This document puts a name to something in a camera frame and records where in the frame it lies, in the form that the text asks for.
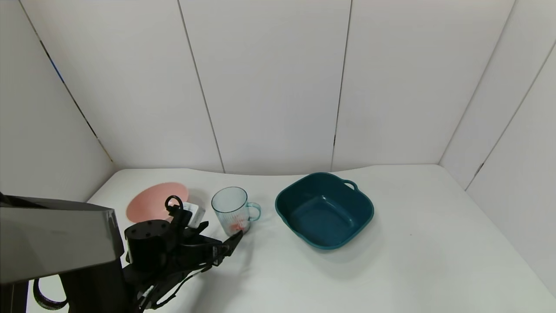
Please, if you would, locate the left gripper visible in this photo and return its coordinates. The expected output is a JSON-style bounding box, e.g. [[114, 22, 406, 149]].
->
[[186, 230, 244, 266]]

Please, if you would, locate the clear blue ribbed cup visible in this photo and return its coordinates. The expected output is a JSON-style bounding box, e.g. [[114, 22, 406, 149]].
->
[[211, 187, 262, 237]]

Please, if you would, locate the pink plastic bowl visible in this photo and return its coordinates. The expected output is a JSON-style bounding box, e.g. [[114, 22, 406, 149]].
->
[[126, 182, 189, 223]]

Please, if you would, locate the dark teal square basin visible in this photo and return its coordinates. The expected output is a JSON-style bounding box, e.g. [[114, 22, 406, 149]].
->
[[275, 173, 375, 250]]

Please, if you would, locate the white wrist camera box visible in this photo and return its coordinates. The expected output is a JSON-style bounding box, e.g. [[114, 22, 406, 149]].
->
[[182, 202, 206, 228]]

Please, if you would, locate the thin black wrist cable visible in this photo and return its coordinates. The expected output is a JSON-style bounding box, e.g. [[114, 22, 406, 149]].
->
[[138, 195, 218, 312]]

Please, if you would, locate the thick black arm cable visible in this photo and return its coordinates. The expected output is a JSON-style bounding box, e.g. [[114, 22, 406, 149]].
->
[[33, 277, 68, 312]]

